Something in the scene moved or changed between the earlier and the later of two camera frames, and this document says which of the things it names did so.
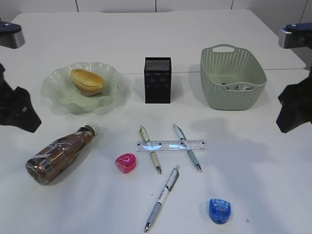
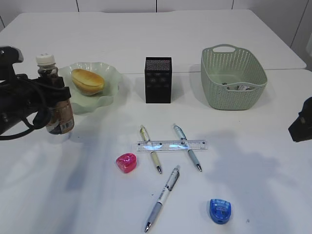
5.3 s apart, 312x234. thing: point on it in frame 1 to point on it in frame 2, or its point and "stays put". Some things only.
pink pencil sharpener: [126, 163] stays put
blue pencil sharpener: [219, 210] stays put
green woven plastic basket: [232, 79] stays put
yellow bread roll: [87, 82] stays put
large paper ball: [242, 87] stays put
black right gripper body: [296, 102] to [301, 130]
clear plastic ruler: [168, 145] stays put
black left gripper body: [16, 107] to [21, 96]
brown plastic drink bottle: [48, 165] to [61, 112]
